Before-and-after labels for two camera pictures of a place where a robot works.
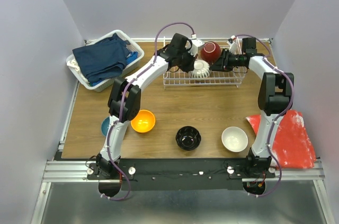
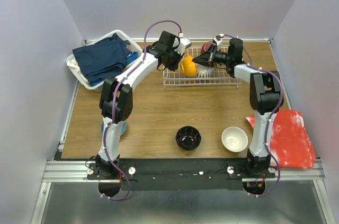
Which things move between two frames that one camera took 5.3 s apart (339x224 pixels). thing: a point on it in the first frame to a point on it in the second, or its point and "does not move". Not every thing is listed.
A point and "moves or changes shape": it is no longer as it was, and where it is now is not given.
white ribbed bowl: x=201 y=69 does not move
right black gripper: x=222 y=64 to x=207 y=58
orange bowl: x=144 y=122 moves or changes shape
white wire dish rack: x=214 y=78 does not move
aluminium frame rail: x=76 y=171 does not move
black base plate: x=178 y=174 does not move
